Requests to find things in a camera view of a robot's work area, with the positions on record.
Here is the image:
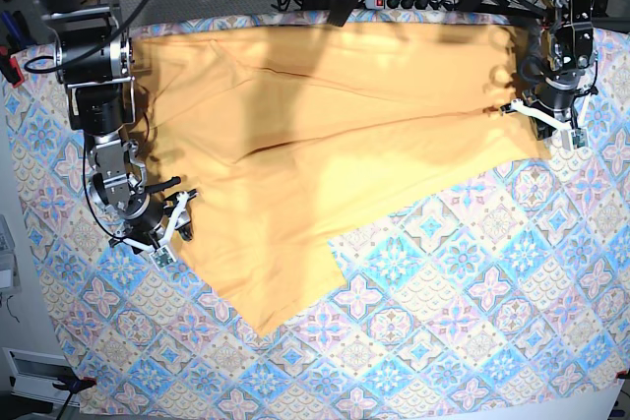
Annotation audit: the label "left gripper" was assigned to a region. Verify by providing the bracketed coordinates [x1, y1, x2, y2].
[499, 94, 589, 150]

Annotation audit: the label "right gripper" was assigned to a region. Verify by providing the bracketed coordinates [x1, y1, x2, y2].
[109, 189, 198, 269]

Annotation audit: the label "yellow T-shirt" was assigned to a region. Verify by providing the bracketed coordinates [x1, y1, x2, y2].
[134, 23, 546, 335]

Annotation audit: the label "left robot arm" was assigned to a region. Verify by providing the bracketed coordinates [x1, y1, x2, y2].
[156, 0, 593, 248]

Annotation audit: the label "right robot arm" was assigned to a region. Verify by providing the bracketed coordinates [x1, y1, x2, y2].
[1, 0, 197, 269]

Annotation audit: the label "patterned blue tablecloth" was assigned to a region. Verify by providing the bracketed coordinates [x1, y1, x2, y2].
[1, 12, 629, 419]

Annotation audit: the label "orange black clamp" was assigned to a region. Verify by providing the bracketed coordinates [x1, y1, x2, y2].
[53, 376, 96, 394]

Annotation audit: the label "white power strip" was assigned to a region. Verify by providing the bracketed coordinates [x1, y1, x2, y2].
[363, 0, 458, 11]

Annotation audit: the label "red black clamp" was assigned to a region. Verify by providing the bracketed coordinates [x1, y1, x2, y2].
[0, 46, 25, 89]

